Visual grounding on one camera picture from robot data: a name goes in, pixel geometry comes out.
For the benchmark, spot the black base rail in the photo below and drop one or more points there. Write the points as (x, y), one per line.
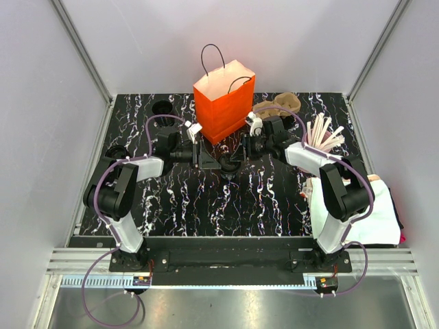
(230, 262)

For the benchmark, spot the pink straw holder cup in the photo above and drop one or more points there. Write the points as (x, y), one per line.
(319, 140)

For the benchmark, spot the single black lid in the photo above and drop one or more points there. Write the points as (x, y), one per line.
(227, 165)

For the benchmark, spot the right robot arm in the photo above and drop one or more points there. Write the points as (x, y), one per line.
(347, 193)

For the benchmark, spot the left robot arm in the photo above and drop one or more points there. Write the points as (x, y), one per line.
(110, 191)

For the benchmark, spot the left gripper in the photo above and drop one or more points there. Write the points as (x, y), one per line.
(202, 160)

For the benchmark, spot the red white sachet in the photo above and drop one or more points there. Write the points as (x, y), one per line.
(306, 192)

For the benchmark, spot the stack of black lids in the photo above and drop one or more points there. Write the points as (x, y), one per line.
(117, 152)

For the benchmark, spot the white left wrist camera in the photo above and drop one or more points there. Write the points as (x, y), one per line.
(192, 131)

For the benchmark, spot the single black cup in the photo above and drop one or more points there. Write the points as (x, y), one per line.
(227, 175)

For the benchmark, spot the stack of pulp carriers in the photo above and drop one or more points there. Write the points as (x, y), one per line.
(266, 109)

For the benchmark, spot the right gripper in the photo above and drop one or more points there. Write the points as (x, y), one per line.
(244, 150)

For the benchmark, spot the stack of black cups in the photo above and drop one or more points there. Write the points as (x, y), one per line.
(159, 109)

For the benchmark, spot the orange paper bag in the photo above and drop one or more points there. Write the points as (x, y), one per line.
(223, 98)

